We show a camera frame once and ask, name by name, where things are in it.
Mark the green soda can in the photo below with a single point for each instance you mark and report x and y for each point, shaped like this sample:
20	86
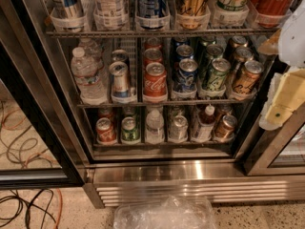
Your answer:
216	74
204	41
211	52

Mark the rear gold soda can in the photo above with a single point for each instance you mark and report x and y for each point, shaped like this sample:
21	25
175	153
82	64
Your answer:
236	41

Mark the left glass fridge door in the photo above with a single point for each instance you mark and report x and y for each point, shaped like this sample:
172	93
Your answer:
36	73

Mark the front gold soda can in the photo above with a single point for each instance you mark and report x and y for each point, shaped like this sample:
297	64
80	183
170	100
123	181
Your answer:
247	76

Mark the front clear water bottle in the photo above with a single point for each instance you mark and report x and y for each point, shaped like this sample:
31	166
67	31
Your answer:
87	77

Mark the stainless steel fridge base grille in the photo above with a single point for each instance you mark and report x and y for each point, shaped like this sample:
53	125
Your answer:
115	184

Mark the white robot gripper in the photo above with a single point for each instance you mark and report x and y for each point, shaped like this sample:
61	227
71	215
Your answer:
293	40

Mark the top shelf red coke can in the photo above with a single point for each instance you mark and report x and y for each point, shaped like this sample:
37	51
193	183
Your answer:
270	12

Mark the silver red bull can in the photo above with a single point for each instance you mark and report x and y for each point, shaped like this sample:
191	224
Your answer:
120	79
120	55

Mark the bottom shelf silver can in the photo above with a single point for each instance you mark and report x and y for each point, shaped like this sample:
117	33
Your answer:
178	128

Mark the bottom shelf water bottle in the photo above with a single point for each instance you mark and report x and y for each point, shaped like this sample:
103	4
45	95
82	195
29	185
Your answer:
154	127

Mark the gold soda can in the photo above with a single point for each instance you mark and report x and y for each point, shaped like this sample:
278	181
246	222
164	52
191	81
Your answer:
247	76
236	41
239	56

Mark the front green soda can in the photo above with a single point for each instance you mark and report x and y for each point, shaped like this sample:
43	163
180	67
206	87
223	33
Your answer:
216	74

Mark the bottom shelf green can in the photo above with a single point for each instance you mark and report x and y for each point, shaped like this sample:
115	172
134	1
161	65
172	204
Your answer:
129	129

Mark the blue pepsi can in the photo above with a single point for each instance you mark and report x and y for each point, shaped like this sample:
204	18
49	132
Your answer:
185	76
182	52
178	41

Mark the rear blue pepsi can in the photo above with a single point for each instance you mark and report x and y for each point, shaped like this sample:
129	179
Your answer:
178	41

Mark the glass fridge door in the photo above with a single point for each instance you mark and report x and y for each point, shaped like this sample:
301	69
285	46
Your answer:
272	152
36	73

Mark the clear water bottle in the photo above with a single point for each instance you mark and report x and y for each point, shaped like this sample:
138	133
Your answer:
92	49
87	77

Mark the rear silver red bull can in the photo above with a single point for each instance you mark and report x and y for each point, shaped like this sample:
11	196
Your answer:
120	55

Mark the rear green soda can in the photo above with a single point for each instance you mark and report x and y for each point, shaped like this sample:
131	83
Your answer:
204	41

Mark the right glass fridge door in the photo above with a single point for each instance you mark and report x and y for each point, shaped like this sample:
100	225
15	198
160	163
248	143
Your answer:
272	152

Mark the clear plastic bag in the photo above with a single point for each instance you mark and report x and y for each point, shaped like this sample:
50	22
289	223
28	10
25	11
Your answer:
168	213

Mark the front blue pepsi can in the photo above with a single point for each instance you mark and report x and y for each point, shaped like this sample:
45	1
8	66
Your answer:
185	76

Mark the bottom shelf red can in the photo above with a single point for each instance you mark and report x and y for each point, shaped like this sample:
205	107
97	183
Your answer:
105	130

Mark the top shelf blue silver can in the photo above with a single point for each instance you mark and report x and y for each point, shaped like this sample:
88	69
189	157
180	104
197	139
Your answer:
67	15

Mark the bottom shelf juice bottle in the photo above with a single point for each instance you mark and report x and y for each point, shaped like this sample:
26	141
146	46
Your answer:
203	124

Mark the front silver red bull can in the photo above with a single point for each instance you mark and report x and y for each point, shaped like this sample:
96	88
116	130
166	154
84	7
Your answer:
120	79

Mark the rear clear water bottle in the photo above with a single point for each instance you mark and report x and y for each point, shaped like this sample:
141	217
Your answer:
92	49

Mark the top shelf gold can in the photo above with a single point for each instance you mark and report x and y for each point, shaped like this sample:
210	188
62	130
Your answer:
190	13

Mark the bottom shelf brown can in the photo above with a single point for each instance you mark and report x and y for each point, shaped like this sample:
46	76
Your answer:
225	127

